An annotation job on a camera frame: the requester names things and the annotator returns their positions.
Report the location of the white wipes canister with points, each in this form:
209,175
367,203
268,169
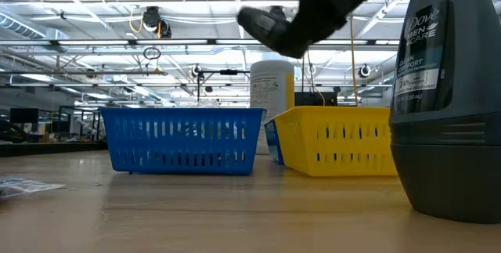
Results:
270,84

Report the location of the black computer monitor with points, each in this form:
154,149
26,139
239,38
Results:
24,116

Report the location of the grey Dove roll-on deodorant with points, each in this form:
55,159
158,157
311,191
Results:
462,159
266,29

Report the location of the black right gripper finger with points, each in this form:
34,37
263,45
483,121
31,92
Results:
325,10

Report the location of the yellow slotted plastic basket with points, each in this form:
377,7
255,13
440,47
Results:
332,116

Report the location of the blue slotted plastic basket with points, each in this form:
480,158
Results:
274,143
180,113

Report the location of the long ceiling light strip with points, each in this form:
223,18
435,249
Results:
176,42

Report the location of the black table frame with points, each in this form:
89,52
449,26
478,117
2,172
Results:
47,148

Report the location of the black control box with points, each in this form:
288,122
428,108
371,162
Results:
315,99

